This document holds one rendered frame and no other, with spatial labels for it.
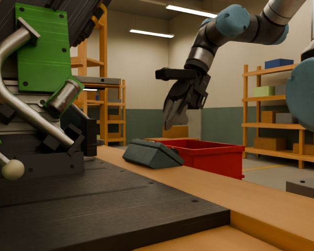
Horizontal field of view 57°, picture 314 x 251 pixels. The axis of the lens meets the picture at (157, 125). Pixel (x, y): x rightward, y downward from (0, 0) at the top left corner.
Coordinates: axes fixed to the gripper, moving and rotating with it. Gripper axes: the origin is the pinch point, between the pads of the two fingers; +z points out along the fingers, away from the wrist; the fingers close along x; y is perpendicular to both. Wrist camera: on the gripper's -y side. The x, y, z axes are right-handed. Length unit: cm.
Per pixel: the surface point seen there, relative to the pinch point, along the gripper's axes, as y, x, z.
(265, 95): 436, 308, -277
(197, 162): 14.5, -1.9, 5.0
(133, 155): -6.8, -2.1, 11.9
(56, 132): -26.4, -2.3, 15.0
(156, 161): -6.3, -11.1, 11.9
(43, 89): -31.3, 4.0, 7.4
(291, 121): 450, 241, -225
